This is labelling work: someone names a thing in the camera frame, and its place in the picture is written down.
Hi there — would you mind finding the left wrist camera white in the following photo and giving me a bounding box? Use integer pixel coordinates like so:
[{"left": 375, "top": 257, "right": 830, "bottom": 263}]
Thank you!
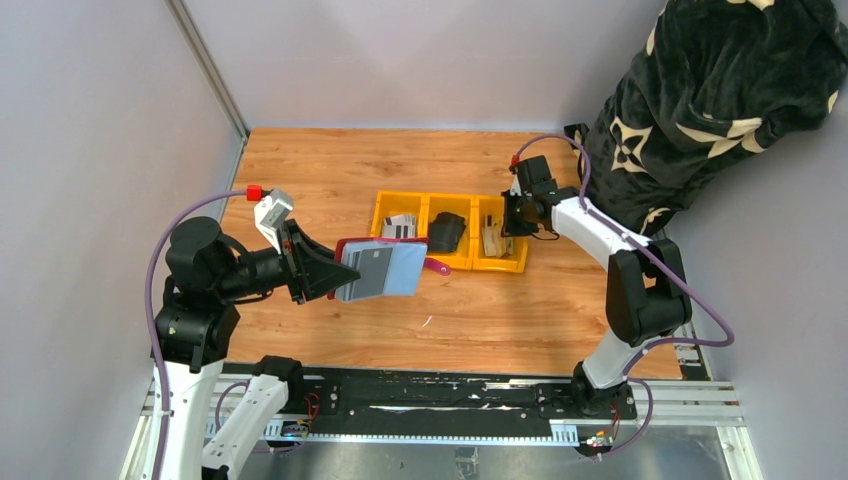
[{"left": 254, "top": 188, "right": 294, "bottom": 254}]

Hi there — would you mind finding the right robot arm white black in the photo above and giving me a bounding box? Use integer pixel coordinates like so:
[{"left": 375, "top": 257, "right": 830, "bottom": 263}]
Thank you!
[{"left": 502, "top": 156, "right": 692, "bottom": 418}]

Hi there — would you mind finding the aluminium frame post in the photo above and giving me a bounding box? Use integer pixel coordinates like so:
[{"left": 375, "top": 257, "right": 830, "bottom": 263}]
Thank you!
[{"left": 164, "top": 0, "right": 250, "bottom": 144}]

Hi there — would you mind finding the grey credit card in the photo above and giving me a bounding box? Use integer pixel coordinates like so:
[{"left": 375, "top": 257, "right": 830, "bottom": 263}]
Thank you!
[{"left": 336, "top": 246, "right": 392, "bottom": 302}]

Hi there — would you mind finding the gold cards stack in bin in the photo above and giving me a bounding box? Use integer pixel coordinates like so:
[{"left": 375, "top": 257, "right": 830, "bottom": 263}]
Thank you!
[{"left": 481, "top": 215, "right": 513, "bottom": 258}]

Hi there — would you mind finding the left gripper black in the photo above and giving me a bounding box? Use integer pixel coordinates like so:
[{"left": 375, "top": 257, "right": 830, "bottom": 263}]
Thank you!
[{"left": 217, "top": 217, "right": 362, "bottom": 301}]

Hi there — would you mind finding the red card holder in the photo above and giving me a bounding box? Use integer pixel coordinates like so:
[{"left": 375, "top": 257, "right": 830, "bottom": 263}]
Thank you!
[{"left": 328, "top": 237, "right": 451, "bottom": 303}]

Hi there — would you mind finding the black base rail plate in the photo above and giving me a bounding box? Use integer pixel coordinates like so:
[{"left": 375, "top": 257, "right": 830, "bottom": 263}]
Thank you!
[{"left": 221, "top": 362, "right": 637, "bottom": 439}]

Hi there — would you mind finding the right yellow bin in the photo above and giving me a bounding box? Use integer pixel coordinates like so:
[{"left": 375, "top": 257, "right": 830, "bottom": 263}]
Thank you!
[{"left": 472, "top": 195, "right": 529, "bottom": 273}]

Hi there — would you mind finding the white striped cards stack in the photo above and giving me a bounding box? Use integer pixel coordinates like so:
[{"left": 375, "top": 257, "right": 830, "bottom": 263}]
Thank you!
[{"left": 381, "top": 214, "right": 418, "bottom": 239}]

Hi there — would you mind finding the black patterned blanket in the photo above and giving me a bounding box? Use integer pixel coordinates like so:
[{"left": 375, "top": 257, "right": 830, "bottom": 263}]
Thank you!
[{"left": 565, "top": 1, "right": 847, "bottom": 236}]

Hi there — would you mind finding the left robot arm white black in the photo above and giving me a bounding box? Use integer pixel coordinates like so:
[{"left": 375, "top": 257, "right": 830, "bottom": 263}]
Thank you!
[{"left": 150, "top": 216, "right": 360, "bottom": 479}]

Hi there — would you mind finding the black card holder in bin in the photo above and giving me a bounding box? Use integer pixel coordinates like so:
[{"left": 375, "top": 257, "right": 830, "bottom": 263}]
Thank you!
[{"left": 428, "top": 211, "right": 466, "bottom": 254}]

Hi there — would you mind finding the middle yellow bin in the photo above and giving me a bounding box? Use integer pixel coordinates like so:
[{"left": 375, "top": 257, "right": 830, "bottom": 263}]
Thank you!
[{"left": 424, "top": 193, "right": 474, "bottom": 270}]

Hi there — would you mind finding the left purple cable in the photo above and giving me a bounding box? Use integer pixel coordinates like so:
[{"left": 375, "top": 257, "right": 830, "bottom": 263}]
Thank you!
[{"left": 144, "top": 185, "right": 265, "bottom": 480}]

